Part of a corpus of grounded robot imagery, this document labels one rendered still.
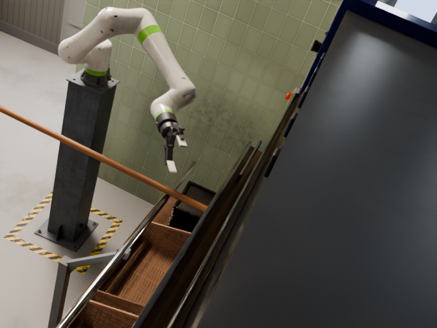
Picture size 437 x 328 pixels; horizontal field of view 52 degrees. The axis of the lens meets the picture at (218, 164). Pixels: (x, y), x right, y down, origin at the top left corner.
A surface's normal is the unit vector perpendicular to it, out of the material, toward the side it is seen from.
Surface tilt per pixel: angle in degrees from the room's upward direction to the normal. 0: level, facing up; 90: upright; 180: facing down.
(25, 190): 0
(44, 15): 90
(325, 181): 0
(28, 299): 0
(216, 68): 90
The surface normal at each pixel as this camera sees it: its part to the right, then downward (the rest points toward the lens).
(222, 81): -0.32, 0.46
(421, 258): 0.31, -0.78
